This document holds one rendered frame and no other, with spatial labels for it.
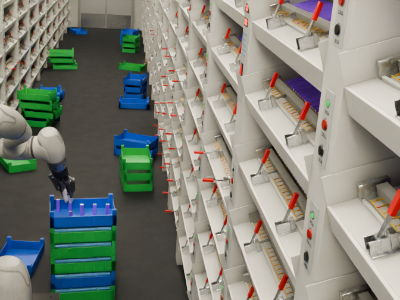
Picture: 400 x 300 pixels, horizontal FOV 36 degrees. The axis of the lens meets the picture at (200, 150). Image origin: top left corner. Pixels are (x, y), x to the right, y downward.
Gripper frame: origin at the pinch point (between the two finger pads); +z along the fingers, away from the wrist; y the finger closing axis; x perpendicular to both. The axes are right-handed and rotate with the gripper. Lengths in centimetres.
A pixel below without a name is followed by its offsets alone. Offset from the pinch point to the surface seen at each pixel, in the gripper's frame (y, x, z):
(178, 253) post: 44, 20, 56
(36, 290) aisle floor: -13, -29, 40
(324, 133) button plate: 125, -94, -146
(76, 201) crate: 1.3, 3.4, 6.8
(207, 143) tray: 73, -1, -50
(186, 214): 51, 20, 21
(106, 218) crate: 22.4, -6.1, 2.5
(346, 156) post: 129, -98, -145
